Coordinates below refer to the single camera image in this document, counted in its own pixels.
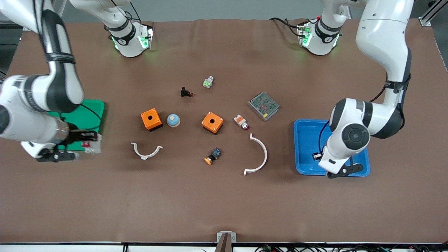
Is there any orange button box black base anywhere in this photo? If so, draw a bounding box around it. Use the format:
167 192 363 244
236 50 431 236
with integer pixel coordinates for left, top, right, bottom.
141 108 163 132
202 112 224 135

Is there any blue plastic tray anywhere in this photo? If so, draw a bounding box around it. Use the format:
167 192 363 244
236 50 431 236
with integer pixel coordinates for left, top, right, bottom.
293 119 371 177

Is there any green plastic tray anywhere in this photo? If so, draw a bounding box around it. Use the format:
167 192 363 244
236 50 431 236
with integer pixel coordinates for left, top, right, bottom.
47 100 105 153

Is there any black base cable bundle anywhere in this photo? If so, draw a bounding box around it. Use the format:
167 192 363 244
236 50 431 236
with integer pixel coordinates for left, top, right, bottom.
269 17 305 37
119 0 142 22

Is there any aluminium frame profile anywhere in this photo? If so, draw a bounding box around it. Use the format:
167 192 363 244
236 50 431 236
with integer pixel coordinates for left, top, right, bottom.
419 0 448 27

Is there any brown table mat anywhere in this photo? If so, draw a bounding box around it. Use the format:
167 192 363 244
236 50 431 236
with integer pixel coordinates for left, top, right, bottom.
0 18 448 244

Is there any small white curved clamp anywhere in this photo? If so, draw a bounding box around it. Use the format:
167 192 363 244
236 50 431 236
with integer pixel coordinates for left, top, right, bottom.
131 142 163 160

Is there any metal mesh power supply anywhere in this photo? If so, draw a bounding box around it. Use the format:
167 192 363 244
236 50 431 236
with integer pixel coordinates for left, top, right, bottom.
248 91 280 122

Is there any white circuit breaker red switch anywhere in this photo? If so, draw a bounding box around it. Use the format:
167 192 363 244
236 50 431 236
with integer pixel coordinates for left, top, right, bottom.
82 135 102 155

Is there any large white curved arc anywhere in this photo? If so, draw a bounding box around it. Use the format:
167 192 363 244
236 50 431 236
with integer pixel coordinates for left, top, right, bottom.
244 133 268 176

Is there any orange black push button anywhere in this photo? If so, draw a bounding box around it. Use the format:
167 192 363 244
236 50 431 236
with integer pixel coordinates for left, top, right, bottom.
204 147 222 165

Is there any red white orange indicator lamp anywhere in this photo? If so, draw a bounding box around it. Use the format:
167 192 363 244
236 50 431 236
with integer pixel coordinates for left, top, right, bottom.
234 114 250 131

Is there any grey metal edge bracket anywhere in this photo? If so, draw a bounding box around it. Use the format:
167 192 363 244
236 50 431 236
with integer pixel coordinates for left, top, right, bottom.
217 231 237 243

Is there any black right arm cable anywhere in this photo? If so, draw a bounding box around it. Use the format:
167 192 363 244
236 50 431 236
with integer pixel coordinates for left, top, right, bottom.
79 103 103 134

